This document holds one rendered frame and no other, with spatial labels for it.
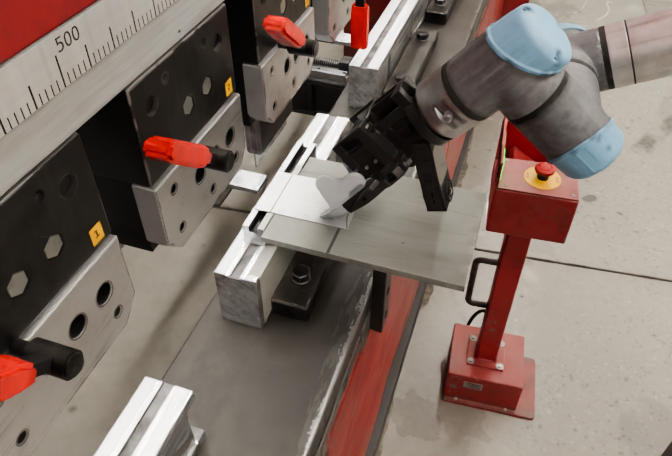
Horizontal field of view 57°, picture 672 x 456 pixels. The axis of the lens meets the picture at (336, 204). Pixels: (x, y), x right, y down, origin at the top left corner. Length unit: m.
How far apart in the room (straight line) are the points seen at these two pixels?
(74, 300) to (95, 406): 1.49
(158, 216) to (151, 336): 1.52
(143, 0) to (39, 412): 0.28
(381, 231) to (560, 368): 1.25
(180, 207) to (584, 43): 0.50
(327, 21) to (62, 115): 0.48
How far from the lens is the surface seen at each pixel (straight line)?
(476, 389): 1.79
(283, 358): 0.83
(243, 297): 0.82
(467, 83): 0.65
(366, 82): 1.23
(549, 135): 0.68
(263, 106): 0.66
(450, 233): 0.81
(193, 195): 0.55
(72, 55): 0.40
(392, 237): 0.80
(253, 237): 0.83
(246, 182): 0.88
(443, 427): 1.80
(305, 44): 0.65
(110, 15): 0.43
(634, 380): 2.04
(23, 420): 0.45
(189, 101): 0.52
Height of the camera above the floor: 1.56
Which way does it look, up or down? 41 degrees down
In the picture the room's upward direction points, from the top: straight up
